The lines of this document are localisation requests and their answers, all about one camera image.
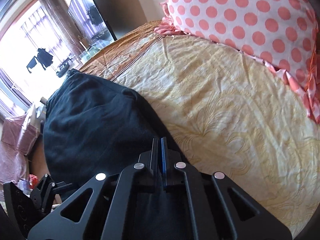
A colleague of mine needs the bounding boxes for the dark navy pants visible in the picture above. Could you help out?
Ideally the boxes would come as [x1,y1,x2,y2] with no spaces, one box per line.
[43,68,198,240]

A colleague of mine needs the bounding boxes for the pink covered sofa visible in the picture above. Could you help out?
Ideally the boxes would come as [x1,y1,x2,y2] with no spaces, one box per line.
[0,104,42,183]

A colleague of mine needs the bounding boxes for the cream patterned bedspread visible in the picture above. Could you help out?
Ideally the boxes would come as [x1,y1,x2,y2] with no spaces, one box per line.
[81,22,319,237]

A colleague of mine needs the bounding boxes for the black flat television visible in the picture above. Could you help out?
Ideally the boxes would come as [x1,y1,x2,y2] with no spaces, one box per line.
[67,0,148,53]

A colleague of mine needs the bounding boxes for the pink polka dot pillow left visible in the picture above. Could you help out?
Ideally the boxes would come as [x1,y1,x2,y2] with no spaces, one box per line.
[156,0,319,121]

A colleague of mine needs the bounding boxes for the brown window curtain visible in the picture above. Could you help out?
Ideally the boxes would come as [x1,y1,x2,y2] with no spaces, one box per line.
[39,0,85,61]

